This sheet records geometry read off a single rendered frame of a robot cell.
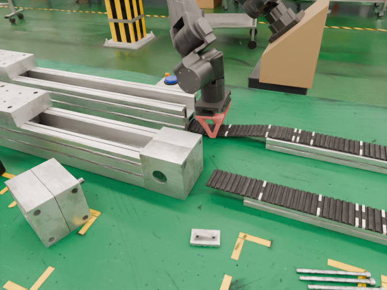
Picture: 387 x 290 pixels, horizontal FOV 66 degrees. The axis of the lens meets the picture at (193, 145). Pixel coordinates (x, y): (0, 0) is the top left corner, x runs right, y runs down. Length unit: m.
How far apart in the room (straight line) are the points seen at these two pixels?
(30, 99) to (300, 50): 0.75
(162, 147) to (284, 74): 0.56
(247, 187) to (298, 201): 0.09
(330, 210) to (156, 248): 0.30
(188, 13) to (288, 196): 0.43
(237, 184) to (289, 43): 0.54
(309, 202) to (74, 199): 0.41
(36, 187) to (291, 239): 0.44
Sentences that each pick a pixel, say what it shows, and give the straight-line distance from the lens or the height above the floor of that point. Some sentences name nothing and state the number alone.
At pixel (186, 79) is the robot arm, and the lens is 0.63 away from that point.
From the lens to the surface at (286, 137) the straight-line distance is 0.73.
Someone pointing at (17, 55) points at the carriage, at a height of 0.90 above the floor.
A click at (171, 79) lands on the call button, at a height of 0.85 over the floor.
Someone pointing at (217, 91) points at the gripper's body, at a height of 0.91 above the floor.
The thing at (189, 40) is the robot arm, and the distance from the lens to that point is 0.68.
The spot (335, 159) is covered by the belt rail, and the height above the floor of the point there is 0.79.
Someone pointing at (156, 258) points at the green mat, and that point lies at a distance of 0.53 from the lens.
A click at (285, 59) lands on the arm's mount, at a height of 0.87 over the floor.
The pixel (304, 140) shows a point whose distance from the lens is 0.73.
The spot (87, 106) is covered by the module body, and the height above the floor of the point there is 0.82.
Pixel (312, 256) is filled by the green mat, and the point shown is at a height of 0.78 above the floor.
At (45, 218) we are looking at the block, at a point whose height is 0.84.
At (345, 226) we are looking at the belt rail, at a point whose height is 0.79.
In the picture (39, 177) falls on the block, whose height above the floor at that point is 0.87.
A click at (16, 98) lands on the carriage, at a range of 0.83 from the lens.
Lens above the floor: 1.22
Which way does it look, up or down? 37 degrees down
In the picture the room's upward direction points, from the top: 3 degrees counter-clockwise
